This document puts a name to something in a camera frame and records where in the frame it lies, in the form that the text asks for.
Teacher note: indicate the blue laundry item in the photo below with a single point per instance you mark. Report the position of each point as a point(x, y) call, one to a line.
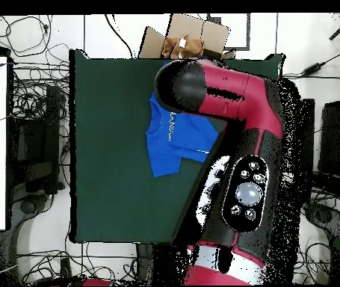
point(187, 134)

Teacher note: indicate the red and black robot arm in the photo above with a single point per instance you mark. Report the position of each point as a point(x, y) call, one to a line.
point(232, 89)

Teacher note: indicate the dark green table cloth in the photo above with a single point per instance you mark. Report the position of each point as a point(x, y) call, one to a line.
point(112, 194)

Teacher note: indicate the brown plush toy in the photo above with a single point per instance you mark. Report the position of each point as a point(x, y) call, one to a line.
point(187, 47)

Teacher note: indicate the brown cardboard box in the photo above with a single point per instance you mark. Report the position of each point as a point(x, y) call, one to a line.
point(214, 33)

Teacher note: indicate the black equipment case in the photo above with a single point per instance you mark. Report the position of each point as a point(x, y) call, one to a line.
point(35, 143)

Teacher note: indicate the black upright bar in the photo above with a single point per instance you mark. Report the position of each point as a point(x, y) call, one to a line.
point(308, 134)

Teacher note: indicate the dark stand foot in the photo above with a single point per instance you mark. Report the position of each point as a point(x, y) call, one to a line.
point(323, 215)
point(27, 206)

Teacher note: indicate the black power strip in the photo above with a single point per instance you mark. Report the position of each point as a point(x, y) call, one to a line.
point(66, 267)

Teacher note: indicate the black chair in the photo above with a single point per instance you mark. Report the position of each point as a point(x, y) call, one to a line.
point(335, 134)

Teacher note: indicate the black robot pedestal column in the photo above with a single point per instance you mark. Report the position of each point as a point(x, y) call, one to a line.
point(144, 263)

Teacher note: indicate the grey floor frame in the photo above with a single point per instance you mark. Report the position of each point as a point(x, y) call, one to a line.
point(248, 33)

